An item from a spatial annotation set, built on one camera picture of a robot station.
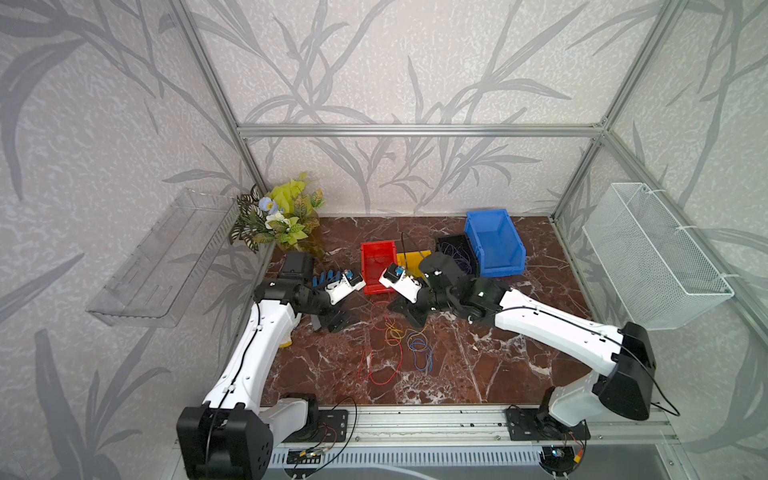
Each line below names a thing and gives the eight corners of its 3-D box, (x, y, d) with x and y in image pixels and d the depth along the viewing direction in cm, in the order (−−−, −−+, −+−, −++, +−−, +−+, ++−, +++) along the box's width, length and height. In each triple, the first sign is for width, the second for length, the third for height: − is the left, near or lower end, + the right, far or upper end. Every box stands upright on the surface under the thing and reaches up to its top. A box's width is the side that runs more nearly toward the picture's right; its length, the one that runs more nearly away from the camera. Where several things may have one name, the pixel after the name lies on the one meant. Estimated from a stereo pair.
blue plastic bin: (477, 282, 103) (484, 264, 95) (459, 226, 120) (463, 206, 112) (521, 277, 105) (531, 259, 96) (496, 223, 122) (503, 203, 113)
